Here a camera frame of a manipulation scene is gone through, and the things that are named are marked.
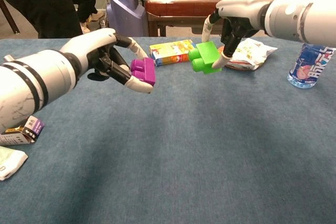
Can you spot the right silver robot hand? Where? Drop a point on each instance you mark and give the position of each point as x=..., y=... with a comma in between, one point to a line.
x=244, y=9

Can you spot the black card box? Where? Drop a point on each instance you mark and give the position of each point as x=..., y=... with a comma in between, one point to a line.
x=29, y=130

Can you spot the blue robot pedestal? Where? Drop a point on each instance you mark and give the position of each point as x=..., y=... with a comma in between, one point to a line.
x=126, y=11

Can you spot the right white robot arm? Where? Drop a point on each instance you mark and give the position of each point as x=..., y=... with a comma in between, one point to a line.
x=302, y=16

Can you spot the purple toy block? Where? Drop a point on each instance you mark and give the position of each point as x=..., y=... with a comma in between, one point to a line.
x=145, y=73

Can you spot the brown mahjong table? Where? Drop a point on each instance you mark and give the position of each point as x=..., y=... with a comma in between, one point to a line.
x=178, y=6

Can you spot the blue table cloth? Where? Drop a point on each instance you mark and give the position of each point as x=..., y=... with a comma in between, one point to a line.
x=168, y=142

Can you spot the orange woven coaster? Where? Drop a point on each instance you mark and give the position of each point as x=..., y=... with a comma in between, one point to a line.
x=240, y=66

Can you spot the white green tissue pack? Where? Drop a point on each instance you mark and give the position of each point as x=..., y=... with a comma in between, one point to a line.
x=10, y=162

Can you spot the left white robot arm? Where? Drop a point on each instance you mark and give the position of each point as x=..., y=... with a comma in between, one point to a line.
x=29, y=85

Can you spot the green toy block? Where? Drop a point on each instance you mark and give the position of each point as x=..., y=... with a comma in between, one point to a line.
x=207, y=53

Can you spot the white snack bag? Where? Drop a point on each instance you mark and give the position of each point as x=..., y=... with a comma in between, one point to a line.
x=252, y=52

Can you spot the yellow carton box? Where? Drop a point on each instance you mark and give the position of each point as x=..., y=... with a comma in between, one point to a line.
x=170, y=52

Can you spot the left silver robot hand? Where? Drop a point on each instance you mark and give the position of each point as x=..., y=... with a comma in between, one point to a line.
x=89, y=43

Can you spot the blue water bottle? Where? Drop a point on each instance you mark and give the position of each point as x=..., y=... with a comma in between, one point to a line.
x=307, y=69

